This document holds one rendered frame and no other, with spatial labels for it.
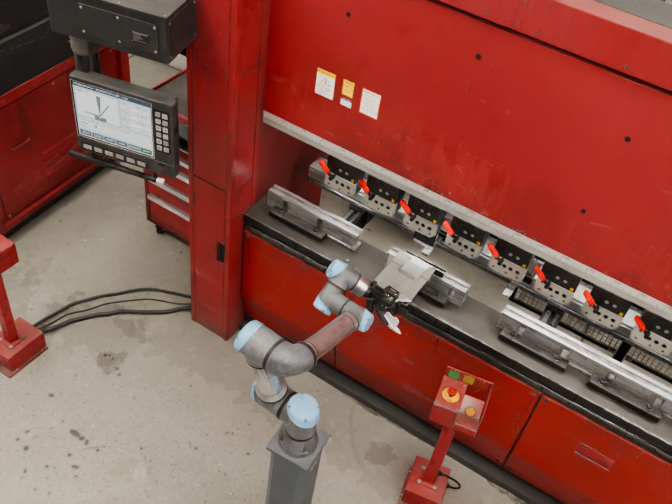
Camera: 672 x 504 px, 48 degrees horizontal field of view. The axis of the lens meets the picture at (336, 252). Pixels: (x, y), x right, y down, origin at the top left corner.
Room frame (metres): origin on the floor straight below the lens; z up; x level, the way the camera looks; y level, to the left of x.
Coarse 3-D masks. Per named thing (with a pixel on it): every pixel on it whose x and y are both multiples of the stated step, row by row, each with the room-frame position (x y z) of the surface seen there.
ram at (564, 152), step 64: (320, 0) 2.63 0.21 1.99; (384, 0) 2.52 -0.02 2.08; (320, 64) 2.62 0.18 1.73; (384, 64) 2.50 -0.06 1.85; (448, 64) 2.39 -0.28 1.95; (512, 64) 2.30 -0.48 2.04; (576, 64) 2.21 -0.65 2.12; (320, 128) 2.60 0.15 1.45; (384, 128) 2.48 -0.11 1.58; (448, 128) 2.37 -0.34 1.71; (512, 128) 2.27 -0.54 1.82; (576, 128) 2.18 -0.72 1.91; (640, 128) 2.10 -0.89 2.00; (448, 192) 2.34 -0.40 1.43; (512, 192) 2.23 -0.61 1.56; (576, 192) 2.14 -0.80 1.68; (640, 192) 2.06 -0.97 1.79; (576, 256) 2.10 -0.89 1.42; (640, 256) 2.02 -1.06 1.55
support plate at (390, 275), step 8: (400, 256) 2.39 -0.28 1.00; (408, 256) 2.39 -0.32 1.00; (392, 264) 2.33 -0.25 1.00; (400, 264) 2.34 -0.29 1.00; (384, 272) 2.27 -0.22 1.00; (392, 272) 2.28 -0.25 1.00; (424, 272) 2.31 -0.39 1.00; (432, 272) 2.32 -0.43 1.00; (376, 280) 2.22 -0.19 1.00; (384, 280) 2.22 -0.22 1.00; (392, 280) 2.23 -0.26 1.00; (400, 280) 2.24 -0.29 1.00; (408, 280) 2.25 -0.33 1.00; (416, 280) 2.26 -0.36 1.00; (424, 280) 2.26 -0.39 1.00; (400, 288) 2.19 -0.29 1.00; (408, 288) 2.20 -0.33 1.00; (416, 288) 2.21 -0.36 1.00; (408, 296) 2.15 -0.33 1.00
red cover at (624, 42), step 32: (448, 0) 2.40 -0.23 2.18; (480, 0) 2.35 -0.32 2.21; (512, 0) 2.31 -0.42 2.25; (544, 0) 2.27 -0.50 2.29; (576, 0) 2.28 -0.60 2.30; (544, 32) 2.25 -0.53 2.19; (576, 32) 2.21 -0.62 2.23; (608, 32) 2.17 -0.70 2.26; (640, 32) 2.14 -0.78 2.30; (608, 64) 2.16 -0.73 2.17; (640, 64) 2.12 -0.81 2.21
